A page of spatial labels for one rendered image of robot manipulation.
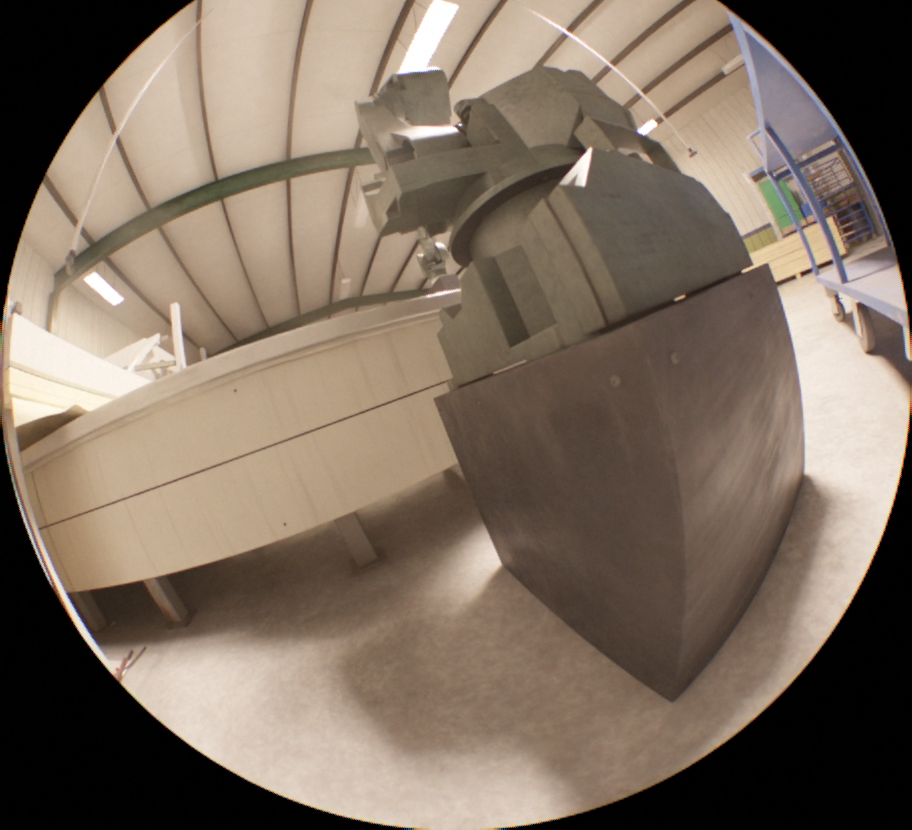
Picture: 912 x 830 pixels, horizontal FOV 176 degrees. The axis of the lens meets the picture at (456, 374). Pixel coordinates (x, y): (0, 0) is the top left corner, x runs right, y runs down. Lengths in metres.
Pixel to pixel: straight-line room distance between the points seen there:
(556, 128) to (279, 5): 5.07
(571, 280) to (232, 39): 5.46
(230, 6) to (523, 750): 5.88
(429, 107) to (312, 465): 1.62
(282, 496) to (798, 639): 1.18
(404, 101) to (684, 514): 1.65
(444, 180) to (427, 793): 0.96
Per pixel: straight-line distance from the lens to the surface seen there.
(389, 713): 0.66
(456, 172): 0.56
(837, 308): 2.31
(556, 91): 0.69
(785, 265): 6.62
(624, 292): 0.24
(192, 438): 1.03
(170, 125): 6.05
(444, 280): 1.90
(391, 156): 0.95
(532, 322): 0.40
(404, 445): 0.96
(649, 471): 0.23
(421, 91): 1.66
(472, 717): 0.59
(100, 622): 2.00
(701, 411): 0.24
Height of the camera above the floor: 0.50
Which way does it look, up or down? 2 degrees up
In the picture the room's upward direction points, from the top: 21 degrees counter-clockwise
